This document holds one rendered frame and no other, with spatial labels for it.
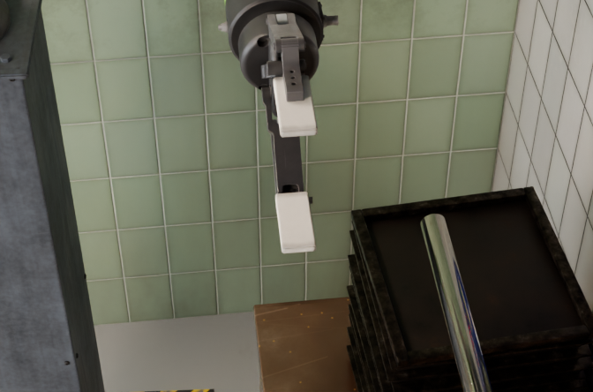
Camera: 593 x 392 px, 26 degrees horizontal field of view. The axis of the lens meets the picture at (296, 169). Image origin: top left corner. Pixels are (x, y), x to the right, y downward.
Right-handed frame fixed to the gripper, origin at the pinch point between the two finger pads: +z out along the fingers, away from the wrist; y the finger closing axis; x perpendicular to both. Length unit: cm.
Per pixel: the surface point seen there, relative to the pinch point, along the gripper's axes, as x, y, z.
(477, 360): -19.3, 31.0, -4.1
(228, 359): 5, 148, -101
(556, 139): -54, 74, -84
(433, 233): -18.0, 31.1, -22.8
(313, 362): -8, 90, -52
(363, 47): -24, 75, -114
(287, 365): -4, 90, -52
